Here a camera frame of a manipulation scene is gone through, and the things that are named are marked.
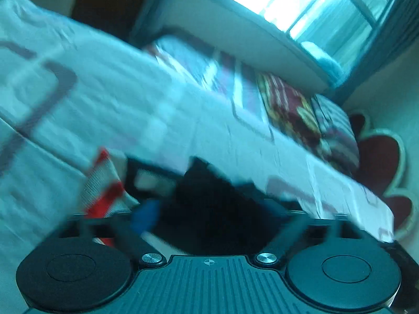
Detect striped bed sheet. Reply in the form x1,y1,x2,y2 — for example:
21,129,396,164
144,36,272,128

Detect red scalloped headboard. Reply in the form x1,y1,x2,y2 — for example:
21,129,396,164
347,113,415,243

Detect striped pillow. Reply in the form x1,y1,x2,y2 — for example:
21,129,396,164
311,95,361,177

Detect blue bundle on window sill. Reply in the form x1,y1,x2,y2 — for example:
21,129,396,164
301,41,344,79

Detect red floral pillow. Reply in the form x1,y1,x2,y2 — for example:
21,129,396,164
257,72,331,167

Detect patterned white bed sheet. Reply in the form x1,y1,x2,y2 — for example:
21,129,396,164
0,0,395,314

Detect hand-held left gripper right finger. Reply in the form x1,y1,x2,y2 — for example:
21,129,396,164
253,211,372,267

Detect black garment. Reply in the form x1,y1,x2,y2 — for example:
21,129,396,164
80,147,295,256

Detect dark wooden door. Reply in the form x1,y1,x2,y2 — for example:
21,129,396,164
70,0,164,33

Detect blue curtain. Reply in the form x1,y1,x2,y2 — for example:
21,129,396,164
327,0,419,102
129,0,171,43

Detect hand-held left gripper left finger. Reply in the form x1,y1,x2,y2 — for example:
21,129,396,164
49,201,167,267

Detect window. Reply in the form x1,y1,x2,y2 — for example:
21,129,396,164
209,0,396,72

